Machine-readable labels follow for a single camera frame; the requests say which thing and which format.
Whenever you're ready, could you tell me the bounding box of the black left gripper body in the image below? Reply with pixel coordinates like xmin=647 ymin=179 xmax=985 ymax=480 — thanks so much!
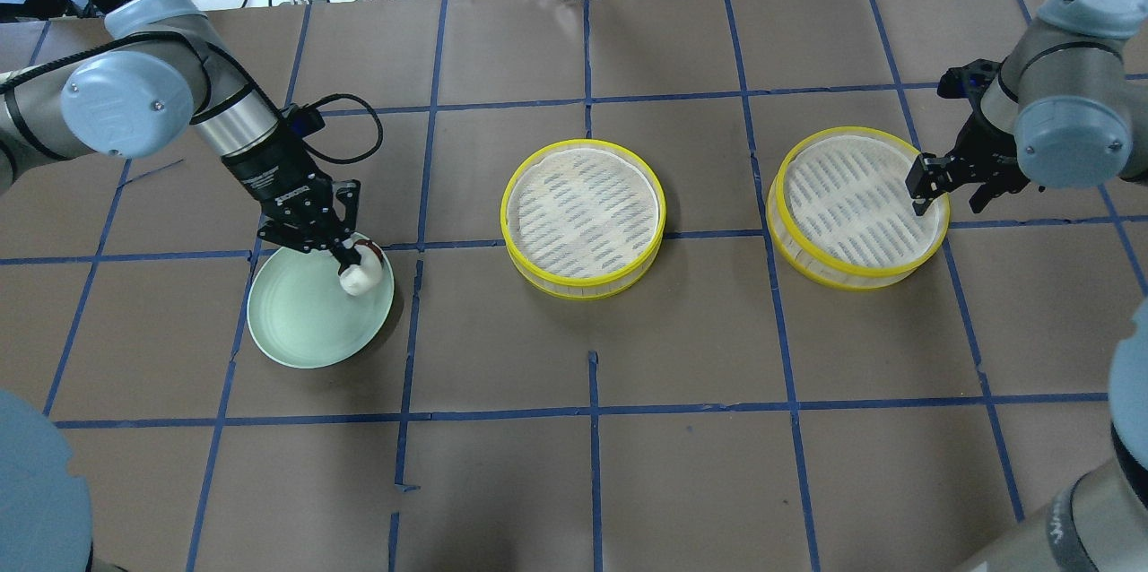
xmin=222 ymin=127 xmax=360 ymax=255

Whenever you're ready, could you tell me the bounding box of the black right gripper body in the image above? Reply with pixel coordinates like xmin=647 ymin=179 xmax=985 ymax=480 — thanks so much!
xmin=905 ymin=108 xmax=1031 ymax=200

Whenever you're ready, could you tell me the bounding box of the white steamed bun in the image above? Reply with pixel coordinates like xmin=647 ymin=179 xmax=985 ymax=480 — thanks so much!
xmin=339 ymin=252 xmax=385 ymax=297

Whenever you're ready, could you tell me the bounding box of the yellow steamer basket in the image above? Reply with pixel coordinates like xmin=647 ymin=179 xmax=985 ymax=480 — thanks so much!
xmin=766 ymin=126 xmax=951 ymax=291
xmin=499 ymin=139 xmax=668 ymax=299

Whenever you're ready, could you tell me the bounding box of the brown bun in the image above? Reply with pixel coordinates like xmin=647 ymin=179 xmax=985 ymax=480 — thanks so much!
xmin=357 ymin=238 xmax=385 ymax=273

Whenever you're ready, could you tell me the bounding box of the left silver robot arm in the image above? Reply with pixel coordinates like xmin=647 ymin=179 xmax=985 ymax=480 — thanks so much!
xmin=1 ymin=0 xmax=365 ymax=273

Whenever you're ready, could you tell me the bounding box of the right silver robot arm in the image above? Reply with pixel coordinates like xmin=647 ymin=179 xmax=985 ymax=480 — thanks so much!
xmin=905 ymin=0 xmax=1147 ymax=216

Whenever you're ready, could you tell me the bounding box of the light green plate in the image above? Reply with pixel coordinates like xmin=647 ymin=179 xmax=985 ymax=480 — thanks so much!
xmin=247 ymin=247 xmax=395 ymax=370

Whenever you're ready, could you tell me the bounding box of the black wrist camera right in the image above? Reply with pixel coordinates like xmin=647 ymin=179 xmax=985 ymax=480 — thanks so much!
xmin=936 ymin=60 xmax=1002 ymax=105

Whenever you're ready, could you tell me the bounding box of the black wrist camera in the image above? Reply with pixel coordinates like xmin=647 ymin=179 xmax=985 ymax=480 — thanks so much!
xmin=282 ymin=103 xmax=326 ymax=139
xmin=936 ymin=60 xmax=1002 ymax=105

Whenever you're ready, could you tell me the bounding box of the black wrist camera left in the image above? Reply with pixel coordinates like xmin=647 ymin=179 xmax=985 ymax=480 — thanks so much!
xmin=282 ymin=103 xmax=326 ymax=139

